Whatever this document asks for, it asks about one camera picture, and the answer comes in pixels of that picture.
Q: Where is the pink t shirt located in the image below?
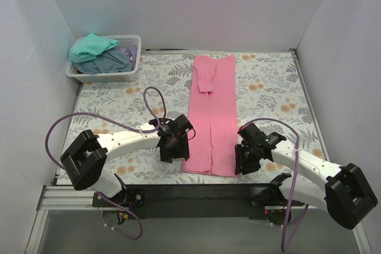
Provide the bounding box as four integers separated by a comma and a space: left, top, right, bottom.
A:
182, 55, 238, 177

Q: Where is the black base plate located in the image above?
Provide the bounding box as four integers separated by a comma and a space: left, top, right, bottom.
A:
92, 184, 304, 219

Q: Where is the teal t shirt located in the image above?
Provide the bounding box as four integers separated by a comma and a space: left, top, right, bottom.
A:
68, 33, 120, 64

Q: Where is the lavender t shirt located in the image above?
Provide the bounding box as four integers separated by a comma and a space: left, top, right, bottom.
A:
120, 44, 138, 70

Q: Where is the aluminium frame rail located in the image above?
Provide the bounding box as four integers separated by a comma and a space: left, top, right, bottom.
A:
25, 184, 99, 254

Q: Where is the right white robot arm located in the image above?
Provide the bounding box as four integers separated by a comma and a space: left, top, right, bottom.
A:
235, 123, 378, 230

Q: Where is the white plastic laundry basket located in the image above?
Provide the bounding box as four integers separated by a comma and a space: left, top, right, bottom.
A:
65, 35, 142, 83

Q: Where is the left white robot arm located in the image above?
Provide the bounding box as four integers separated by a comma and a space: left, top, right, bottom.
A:
60, 114, 193, 206

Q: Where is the floral patterned table mat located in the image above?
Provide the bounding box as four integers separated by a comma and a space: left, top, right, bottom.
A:
67, 52, 326, 184

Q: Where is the grey-blue t shirt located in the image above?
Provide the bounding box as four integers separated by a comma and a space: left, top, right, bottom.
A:
74, 49, 133, 74

